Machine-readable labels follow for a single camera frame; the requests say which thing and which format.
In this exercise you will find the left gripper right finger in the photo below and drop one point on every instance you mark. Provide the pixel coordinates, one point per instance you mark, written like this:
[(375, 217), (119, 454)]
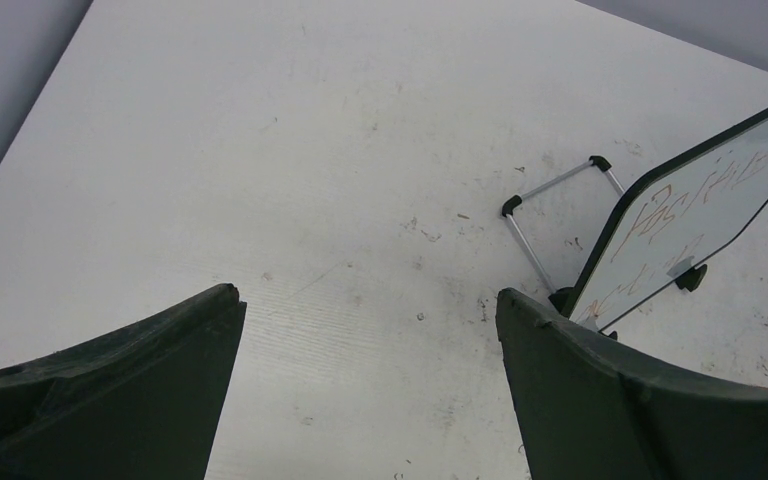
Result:
[(589, 407)]

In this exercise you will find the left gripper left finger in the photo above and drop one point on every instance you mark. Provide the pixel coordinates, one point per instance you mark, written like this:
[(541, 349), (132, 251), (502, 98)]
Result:
[(141, 402)]

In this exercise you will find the small black-framed whiteboard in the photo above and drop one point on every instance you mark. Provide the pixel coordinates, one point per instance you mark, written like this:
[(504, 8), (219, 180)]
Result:
[(664, 227)]

